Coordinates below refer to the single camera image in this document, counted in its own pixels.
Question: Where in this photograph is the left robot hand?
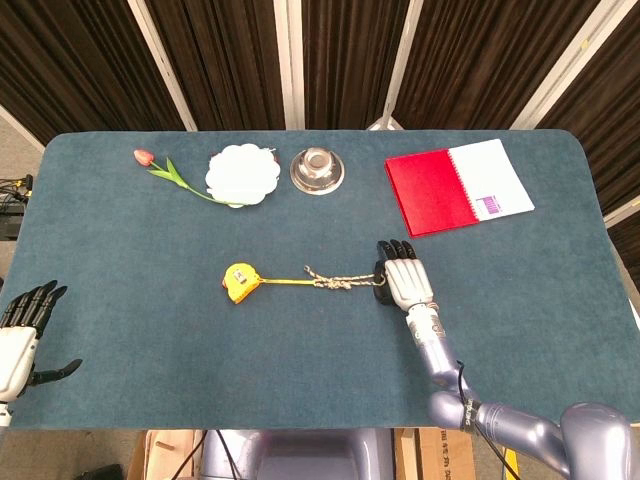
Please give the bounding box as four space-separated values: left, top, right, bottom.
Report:
0 279 84 401

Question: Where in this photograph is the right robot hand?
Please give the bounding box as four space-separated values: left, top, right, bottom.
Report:
372 239 435 312

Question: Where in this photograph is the braided beige rope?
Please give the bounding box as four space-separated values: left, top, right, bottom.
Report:
302 265 389 292

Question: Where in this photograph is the yellow tape measure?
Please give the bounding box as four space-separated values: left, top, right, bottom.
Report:
222 263 319 305

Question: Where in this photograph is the red spiral notebook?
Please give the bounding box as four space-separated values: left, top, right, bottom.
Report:
383 138 536 239

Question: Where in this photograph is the teal table cloth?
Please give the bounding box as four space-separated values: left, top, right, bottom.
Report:
0 128 640 431

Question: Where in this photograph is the upturned stainless steel bowl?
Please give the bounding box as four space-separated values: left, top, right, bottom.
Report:
289 146 346 195

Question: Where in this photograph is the cardboard box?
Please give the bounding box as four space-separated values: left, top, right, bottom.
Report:
394 427 521 480
127 429 209 480

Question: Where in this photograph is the white flower-shaped plate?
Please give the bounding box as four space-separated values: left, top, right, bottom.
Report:
204 143 282 209

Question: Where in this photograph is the grey robot torso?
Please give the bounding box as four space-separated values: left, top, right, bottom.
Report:
199 428 396 480

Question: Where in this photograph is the dark brown curtain panel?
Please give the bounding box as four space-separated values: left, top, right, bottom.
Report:
143 0 292 132
0 0 187 146
393 0 601 131
539 0 640 291
301 0 412 131

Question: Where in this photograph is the artificial tulip flower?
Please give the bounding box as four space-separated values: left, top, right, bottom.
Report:
133 148 234 206

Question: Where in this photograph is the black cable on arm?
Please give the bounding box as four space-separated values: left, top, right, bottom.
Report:
439 360 524 480

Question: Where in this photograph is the black cable bundle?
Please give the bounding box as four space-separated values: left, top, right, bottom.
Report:
0 173 35 241

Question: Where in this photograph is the white partition post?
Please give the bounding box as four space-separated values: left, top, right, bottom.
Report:
602 196 640 227
367 0 426 132
126 0 198 132
509 0 617 131
273 0 307 131

